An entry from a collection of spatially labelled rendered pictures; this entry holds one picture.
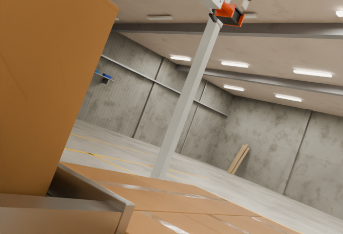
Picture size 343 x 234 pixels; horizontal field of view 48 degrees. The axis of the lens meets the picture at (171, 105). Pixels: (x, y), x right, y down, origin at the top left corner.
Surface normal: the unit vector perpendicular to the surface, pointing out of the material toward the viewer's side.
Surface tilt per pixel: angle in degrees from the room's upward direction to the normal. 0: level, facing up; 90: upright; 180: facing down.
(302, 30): 90
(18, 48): 90
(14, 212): 90
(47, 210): 90
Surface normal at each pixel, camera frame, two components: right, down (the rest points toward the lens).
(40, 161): 0.79, 0.25
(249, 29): -0.72, -0.32
